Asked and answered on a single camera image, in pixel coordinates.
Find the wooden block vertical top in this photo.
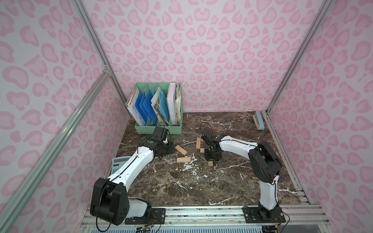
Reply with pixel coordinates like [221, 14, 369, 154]
[196, 137, 202, 150]

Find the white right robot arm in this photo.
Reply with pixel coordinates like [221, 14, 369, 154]
[202, 132, 282, 218]

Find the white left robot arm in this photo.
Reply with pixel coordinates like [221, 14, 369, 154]
[90, 126, 174, 226]

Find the wooden block diagonal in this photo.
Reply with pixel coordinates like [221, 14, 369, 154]
[175, 145, 187, 156]

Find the teal folder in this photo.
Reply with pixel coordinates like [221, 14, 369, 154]
[159, 90, 170, 124]

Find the green file organizer box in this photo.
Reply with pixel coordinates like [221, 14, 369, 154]
[127, 82, 184, 135]

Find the blue folder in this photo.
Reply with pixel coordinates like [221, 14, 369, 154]
[135, 89, 157, 126]

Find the white binder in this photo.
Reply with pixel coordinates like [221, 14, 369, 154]
[167, 83, 177, 126]

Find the white papers left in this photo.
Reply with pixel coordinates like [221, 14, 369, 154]
[126, 87, 147, 126]

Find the grey calculator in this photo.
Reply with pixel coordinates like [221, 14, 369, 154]
[111, 156, 131, 175]

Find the grey blue board eraser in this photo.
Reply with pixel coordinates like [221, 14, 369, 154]
[253, 111, 265, 131]

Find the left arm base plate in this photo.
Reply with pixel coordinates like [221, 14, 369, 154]
[124, 208, 166, 225]

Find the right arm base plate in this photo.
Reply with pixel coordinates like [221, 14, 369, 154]
[242, 205, 286, 224]

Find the aluminium front rail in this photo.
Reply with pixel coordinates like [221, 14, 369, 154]
[78, 204, 333, 233]

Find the aluminium diagonal frame bar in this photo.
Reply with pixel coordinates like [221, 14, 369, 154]
[1, 70, 111, 232]

